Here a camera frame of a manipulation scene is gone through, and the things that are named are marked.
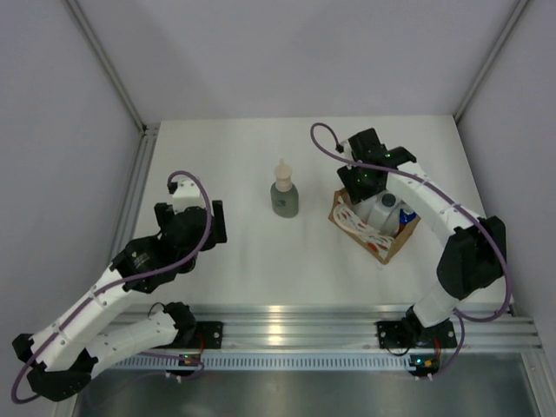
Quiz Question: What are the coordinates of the white bottle black cap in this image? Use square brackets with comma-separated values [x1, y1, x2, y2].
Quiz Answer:
[351, 198, 374, 223]
[367, 191, 401, 236]

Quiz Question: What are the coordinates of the orange bottle blue cap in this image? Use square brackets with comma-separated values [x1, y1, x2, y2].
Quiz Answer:
[399, 208, 417, 227]

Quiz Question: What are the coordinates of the patterned canvas bag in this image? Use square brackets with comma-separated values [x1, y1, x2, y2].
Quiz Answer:
[328, 189, 420, 265]

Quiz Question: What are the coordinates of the green pump bottle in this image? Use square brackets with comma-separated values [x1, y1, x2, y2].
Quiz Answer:
[270, 159, 299, 218]

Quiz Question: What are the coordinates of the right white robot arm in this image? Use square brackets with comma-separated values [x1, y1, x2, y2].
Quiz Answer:
[335, 129, 507, 345]

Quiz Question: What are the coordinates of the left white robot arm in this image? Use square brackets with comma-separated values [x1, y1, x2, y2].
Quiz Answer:
[12, 201, 227, 401]

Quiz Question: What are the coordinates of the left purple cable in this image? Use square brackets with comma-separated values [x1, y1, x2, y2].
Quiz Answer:
[10, 171, 214, 405]

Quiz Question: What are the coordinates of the purple cable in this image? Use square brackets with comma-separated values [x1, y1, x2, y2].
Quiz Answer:
[309, 122, 510, 366]
[10, 171, 214, 405]

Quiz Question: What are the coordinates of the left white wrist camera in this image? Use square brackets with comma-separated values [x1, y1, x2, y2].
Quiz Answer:
[169, 177, 205, 214]

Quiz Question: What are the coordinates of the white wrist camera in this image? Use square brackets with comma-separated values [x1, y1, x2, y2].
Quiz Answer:
[335, 140, 351, 155]
[169, 177, 205, 214]

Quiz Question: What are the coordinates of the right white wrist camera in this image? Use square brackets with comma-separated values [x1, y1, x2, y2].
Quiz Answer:
[335, 140, 351, 155]

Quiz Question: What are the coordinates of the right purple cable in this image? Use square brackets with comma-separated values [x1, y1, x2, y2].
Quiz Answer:
[309, 122, 510, 366]

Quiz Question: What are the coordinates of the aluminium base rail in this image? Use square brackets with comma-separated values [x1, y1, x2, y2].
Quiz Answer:
[71, 303, 544, 351]

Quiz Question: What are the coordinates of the right aluminium frame post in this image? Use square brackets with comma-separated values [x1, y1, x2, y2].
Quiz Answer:
[453, 0, 533, 125]

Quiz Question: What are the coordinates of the aluminium frame post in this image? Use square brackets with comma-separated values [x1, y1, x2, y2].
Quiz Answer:
[453, 0, 533, 125]
[61, 0, 146, 135]

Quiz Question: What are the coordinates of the slotted cable duct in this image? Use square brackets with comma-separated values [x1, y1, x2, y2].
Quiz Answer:
[115, 353, 434, 371]

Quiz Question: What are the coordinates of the left aluminium frame post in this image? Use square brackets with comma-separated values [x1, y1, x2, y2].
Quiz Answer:
[61, 0, 146, 135]

